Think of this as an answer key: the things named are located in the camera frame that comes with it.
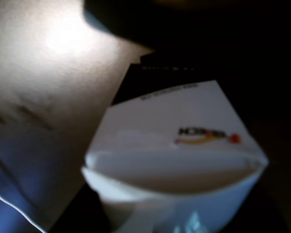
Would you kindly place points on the white and black servo box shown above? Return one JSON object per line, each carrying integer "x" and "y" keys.
{"x": 172, "y": 160}

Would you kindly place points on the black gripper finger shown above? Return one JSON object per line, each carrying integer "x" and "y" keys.
{"x": 126, "y": 19}

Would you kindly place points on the round white coaster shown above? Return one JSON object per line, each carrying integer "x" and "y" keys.
{"x": 51, "y": 85}

